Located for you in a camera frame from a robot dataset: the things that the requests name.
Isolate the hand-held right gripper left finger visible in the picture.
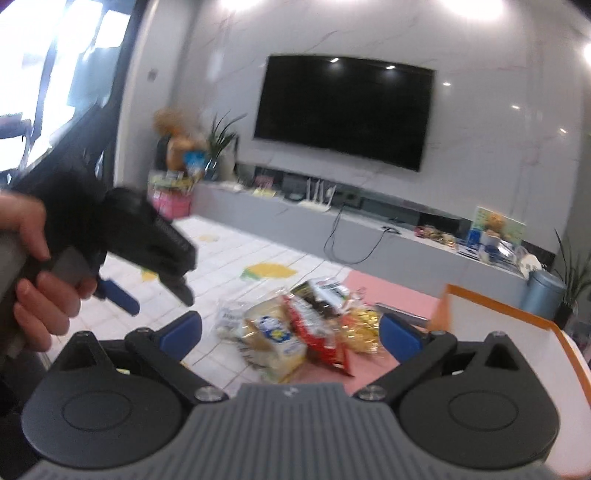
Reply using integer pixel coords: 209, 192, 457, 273
51, 310, 230, 403

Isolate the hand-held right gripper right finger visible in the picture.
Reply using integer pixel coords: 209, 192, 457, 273
358, 313, 533, 403

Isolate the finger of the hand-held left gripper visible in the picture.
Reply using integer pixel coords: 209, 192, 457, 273
156, 270, 195, 308
96, 277, 140, 318

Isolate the yellow snack packet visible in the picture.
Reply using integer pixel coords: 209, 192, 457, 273
339, 308, 386, 355

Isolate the white snack packet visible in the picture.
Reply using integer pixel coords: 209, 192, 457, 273
213, 298, 250, 340

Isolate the red snack packet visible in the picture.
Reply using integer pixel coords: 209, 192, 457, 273
283, 294, 355, 377

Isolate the dark snack packet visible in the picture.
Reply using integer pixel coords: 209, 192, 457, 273
290, 278, 356, 324

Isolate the bread packet with blue label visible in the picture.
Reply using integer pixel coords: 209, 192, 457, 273
238, 304, 308, 384

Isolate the white box with orange rim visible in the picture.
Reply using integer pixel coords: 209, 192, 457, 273
426, 285, 591, 480

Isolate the pile of snacks on console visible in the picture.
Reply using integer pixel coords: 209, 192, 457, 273
414, 224, 460, 250

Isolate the person's left hand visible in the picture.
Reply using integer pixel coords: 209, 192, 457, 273
0, 191, 100, 354

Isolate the grey flat bar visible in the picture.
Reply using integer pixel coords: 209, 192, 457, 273
375, 302, 435, 326

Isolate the pink basket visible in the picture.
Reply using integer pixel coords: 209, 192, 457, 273
147, 170, 194, 221

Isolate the pink mat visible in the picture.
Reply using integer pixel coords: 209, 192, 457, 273
300, 269, 444, 398

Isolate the white grid lemon mat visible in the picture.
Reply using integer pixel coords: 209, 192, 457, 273
65, 215, 352, 402

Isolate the orange stuffed toy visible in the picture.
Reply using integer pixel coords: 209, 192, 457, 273
153, 107, 206, 172

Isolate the grey television console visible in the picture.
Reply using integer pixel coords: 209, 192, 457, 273
191, 179, 532, 298

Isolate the potted plant in white vase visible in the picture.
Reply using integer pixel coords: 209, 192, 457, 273
203, 112, 247, 182

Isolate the picture board with teddy bear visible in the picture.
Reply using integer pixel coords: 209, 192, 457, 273
468, 206, 528, 261

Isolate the blue-grey trash can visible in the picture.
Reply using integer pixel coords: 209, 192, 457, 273
521, 269, 567, 322

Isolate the white router with antennas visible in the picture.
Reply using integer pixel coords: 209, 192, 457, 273
297, 177, 336, 212

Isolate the potted plant in black pot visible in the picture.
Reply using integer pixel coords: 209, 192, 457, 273
551, 228, 591, 329

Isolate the black cable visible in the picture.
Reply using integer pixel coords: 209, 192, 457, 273
323, 207, 402, 266

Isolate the wall-mounted black television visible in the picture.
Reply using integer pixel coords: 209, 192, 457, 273
253, 55, 435, 172

